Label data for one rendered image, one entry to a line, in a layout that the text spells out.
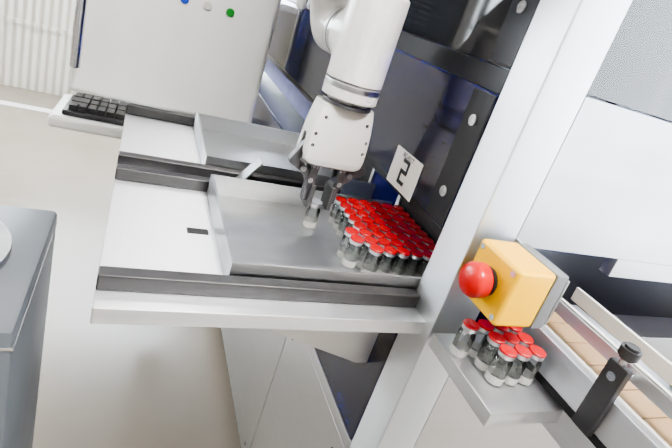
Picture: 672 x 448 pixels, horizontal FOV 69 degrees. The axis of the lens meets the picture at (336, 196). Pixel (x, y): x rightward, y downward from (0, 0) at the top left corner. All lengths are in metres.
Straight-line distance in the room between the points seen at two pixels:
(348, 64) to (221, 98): 0.84
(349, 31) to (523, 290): 0.40
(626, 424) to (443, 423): 0.29
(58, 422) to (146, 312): 1.09
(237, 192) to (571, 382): 0.55
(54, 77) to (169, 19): 2.81
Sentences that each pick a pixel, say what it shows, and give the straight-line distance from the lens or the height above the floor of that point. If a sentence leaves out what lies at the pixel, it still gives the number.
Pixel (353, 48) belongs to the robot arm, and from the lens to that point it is 0.70.
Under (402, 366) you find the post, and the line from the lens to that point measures 0.73.
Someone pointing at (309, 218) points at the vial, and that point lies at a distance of 0.79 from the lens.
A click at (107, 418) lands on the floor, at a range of 1.64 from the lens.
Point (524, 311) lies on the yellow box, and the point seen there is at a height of 0.98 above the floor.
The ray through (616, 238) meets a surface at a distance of 0.78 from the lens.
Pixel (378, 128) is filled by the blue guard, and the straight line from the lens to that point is 0.86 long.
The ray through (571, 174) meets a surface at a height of 1.12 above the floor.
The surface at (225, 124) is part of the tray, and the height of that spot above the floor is 0.90.
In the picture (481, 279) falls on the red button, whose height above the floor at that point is 1.01.
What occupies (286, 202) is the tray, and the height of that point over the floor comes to 0.89.
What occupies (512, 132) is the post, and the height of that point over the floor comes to 1.15.
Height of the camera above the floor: 1.22
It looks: 21 degrees down
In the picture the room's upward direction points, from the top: 18 degrees clockwise
